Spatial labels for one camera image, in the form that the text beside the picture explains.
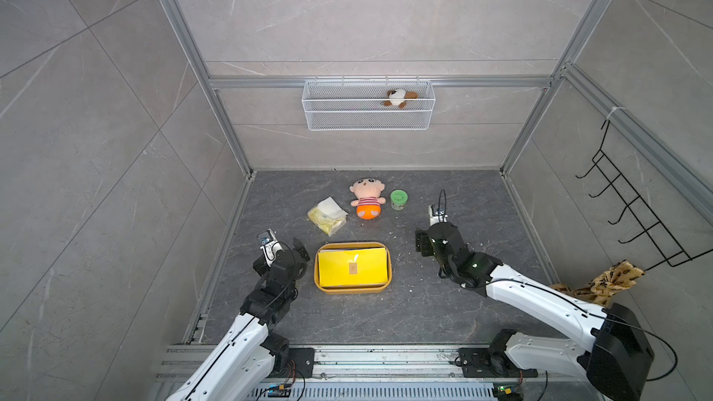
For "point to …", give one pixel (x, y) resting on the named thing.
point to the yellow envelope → (352, 266)
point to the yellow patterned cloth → (602, 288)
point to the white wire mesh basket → (365, 106)
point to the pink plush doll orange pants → (368, 191)
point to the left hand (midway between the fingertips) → (284, 243)
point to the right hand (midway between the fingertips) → (431, 228)
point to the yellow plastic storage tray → (364, 289)
